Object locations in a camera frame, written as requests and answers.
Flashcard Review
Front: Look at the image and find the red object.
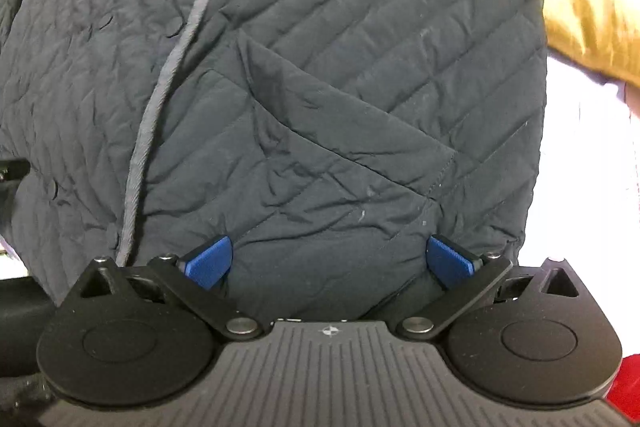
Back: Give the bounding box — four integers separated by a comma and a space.
606, 355, 640, 423

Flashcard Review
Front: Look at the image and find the dark quilted jacket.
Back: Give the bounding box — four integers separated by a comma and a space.
1, 0, 546, 322

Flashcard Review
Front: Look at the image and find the yellow cloth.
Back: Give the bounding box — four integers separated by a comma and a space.
544, 0, 639, 115

